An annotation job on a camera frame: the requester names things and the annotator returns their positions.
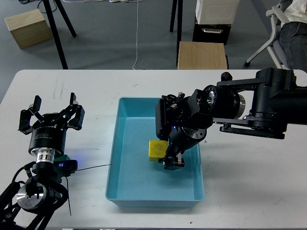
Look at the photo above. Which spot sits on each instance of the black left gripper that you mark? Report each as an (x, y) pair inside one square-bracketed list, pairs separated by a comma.
[(48, 131)]

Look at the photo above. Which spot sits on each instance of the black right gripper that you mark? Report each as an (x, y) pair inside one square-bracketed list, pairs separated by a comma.
[(180, 140)]

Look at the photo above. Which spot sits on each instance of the yellow block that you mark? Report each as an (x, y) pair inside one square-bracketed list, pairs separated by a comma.
[(157, 149)]

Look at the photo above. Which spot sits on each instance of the green block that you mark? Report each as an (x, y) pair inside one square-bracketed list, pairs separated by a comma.
[(64, 164)]

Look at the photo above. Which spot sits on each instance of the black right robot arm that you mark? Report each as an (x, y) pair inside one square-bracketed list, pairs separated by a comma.
[(261, 107)]

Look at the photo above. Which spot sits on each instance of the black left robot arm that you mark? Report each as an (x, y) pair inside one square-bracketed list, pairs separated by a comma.
[(36, 187)]

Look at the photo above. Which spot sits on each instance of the light wooden box left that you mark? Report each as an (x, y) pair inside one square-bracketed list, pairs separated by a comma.
[(28, 28)]

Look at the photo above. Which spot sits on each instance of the wooden box centre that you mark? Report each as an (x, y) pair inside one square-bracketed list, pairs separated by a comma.
[(201, 55)]

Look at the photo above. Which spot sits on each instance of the black drawer box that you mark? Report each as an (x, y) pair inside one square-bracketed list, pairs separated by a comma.
[(211, 33)]

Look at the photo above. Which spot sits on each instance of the white appliance box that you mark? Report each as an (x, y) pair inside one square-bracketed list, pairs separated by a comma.
[(216, 11)]

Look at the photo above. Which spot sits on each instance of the blue plastic bin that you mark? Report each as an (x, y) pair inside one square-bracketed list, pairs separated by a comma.
[(135, 181)]

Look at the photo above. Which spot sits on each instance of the seated person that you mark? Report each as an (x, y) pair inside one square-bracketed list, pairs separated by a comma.
[(293, 36)]

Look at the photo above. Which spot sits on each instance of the white office chair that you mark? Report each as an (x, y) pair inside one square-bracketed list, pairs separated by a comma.
[(277, 17)]

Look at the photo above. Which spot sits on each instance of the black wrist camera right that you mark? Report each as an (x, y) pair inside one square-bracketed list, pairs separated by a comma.
[(165, 115)]

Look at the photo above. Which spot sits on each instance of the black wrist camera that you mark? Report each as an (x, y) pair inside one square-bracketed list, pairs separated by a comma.
[(74, 167), (165, 115)]

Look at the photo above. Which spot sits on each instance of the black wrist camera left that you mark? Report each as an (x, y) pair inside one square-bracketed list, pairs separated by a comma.
[(74, 167)]

